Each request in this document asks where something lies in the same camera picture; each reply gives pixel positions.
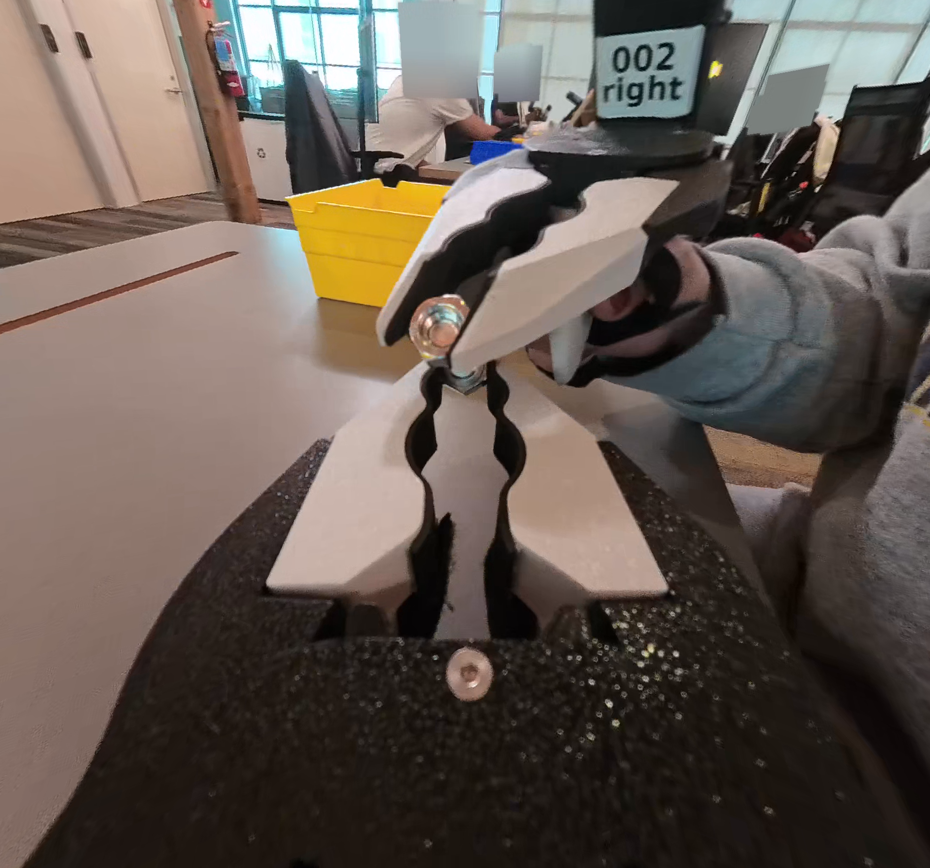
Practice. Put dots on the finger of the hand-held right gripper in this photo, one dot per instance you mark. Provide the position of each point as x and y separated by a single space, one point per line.
450 214
567 265

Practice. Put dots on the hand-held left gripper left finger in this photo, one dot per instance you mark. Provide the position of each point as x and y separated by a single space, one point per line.
349 512

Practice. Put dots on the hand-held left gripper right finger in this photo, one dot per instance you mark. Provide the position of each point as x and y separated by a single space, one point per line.
581 519

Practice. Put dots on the yellow plastic bin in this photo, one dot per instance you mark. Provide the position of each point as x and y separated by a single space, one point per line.
363 243

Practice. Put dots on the steel hex bolt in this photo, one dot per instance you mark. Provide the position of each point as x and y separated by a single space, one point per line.
436 323

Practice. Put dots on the steel hex nut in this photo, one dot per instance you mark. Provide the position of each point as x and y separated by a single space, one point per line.
465 377

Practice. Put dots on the person's right forearm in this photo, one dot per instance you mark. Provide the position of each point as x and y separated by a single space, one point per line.
785 316

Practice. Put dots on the person's right hand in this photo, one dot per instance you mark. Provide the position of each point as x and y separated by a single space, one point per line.
617 305

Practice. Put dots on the brown work table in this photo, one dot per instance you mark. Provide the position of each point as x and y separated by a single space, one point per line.
439 169

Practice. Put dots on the blue plastic bin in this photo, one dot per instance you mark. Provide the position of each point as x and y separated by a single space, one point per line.
494 150

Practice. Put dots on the black chair with jacket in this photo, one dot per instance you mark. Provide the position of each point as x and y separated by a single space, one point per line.
312 134

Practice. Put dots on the white recycling cabinet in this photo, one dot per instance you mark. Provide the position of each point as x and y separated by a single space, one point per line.
265 156

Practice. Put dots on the red fire extinguisher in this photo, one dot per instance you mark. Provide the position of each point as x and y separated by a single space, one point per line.
229 69

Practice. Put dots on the black folding chair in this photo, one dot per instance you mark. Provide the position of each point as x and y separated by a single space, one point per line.
872 141

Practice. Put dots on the wooden post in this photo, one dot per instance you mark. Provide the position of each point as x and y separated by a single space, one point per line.
211 119

